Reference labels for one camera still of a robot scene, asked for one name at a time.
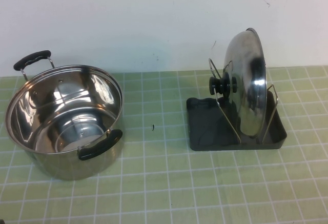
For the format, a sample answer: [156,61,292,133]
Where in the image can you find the steel pot lid black knob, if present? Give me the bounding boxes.
[208,27,269,143]

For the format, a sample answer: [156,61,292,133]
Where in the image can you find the green grid pattern mat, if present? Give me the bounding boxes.
[0,65,328,224]

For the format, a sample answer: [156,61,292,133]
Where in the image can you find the black tray wire lid rack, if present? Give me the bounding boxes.
[186,57,289,153]

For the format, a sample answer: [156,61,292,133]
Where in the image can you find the stainless steel pot black handles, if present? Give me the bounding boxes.
[5,50,126,181]

